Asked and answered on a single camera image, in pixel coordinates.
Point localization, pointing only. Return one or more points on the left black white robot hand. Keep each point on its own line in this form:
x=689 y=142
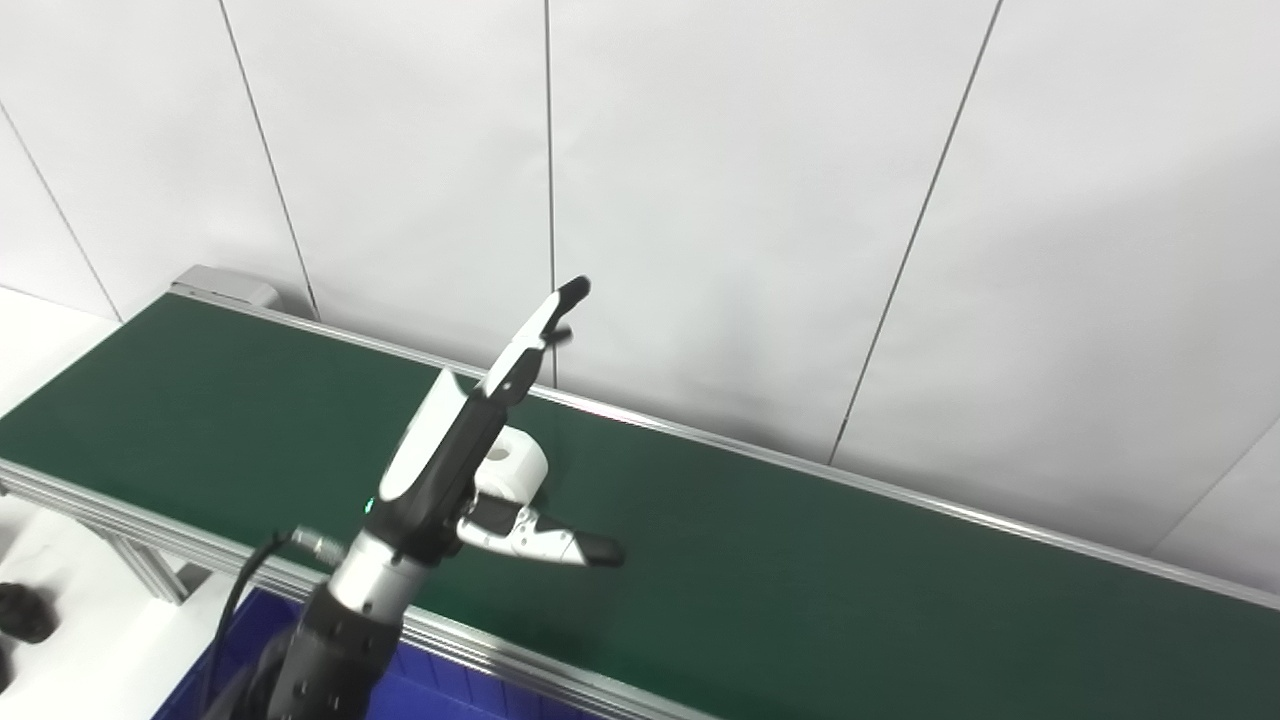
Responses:
x=440 y=460

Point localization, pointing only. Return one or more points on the black round object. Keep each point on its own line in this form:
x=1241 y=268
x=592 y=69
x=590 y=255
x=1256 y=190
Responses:
x=22 y=612

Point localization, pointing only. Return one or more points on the white round plastic part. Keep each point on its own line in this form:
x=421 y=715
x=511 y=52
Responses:
x=520 y=465

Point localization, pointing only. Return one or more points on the blue plastic bin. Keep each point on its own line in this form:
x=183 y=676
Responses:
x=430 y=695

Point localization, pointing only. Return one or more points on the green conveyor belt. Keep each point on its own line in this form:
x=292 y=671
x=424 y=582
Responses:
x=800 y=570
x=100 y=505

